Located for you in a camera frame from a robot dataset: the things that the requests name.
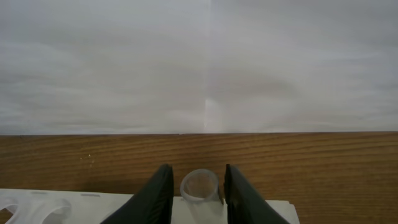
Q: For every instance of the clear test tube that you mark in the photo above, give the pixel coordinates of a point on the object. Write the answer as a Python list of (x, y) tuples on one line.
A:
[(202, 214)]

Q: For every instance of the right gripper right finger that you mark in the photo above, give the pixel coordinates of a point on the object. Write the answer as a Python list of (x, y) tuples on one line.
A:
[(245, 205)]

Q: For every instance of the white test tube rack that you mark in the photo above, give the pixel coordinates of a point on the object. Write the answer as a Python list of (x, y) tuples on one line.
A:
[(93, 208)]

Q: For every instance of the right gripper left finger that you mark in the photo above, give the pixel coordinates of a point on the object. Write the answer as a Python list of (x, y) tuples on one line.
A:
[(149, 205)]

